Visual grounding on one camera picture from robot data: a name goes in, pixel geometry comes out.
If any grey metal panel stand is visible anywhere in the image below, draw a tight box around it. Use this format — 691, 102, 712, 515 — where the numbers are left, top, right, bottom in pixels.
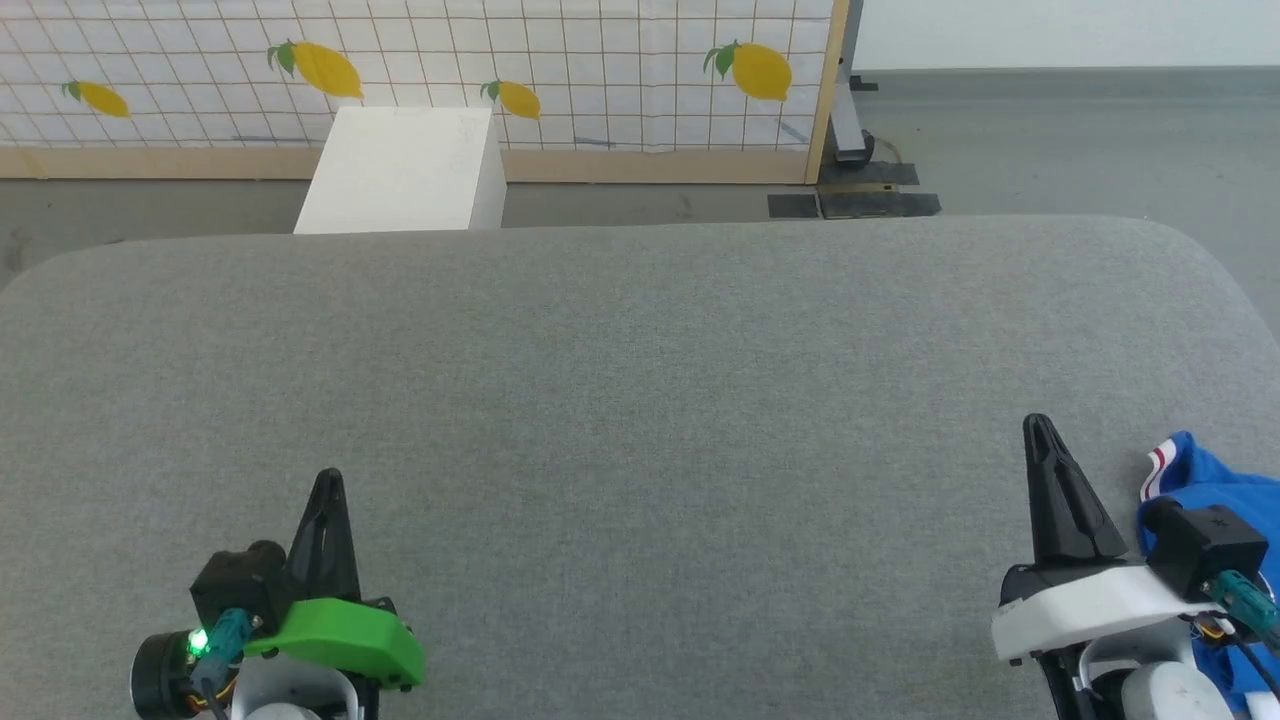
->
768, 0, 941, 219

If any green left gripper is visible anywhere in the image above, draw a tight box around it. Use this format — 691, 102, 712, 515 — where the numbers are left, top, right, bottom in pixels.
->
245, 468, 427, 692

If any white box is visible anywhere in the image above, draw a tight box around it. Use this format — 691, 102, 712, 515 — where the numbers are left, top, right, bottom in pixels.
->
293, 105, 508, 233

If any lemon print tile backdrop panel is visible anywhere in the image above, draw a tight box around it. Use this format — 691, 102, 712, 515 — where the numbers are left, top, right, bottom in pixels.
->
0, 0, 851, 184

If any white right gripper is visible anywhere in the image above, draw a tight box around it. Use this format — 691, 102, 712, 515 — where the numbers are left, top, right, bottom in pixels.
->
992, 413, 1214, 664

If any grey fabric sofa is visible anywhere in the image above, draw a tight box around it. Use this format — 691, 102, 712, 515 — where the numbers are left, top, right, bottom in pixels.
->
0, 215, 1280, 720

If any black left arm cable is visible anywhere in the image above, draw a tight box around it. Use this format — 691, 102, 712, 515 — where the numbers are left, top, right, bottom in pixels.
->
195, 610, 256, 720

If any blue jersey with white-red trim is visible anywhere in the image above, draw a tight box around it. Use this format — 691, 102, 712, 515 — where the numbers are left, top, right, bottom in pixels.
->
1140, 430, 1280, 716

